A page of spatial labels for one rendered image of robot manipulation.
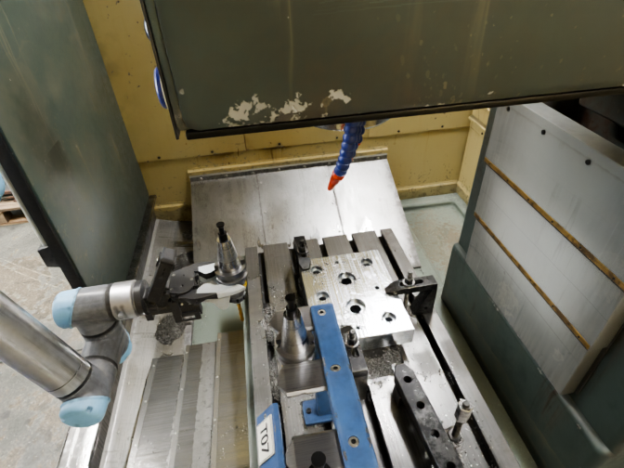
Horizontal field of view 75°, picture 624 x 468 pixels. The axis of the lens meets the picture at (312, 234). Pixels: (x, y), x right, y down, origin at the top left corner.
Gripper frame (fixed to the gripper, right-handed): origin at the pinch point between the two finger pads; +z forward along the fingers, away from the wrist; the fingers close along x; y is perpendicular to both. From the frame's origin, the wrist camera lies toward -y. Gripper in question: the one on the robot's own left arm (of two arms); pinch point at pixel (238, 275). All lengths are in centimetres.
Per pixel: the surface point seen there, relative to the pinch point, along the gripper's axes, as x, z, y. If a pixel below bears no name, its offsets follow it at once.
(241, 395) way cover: 0.0, -5.9, 43.0
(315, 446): 37.5, 9.4, -3.3
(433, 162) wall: -101, 89, 40
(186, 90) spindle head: 32, 3, -48
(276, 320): 16.1, 6.5, -3.3
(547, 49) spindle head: 32, 30, -48
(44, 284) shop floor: -145, -136, 117
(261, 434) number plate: 20.2, 0.1, 25.3
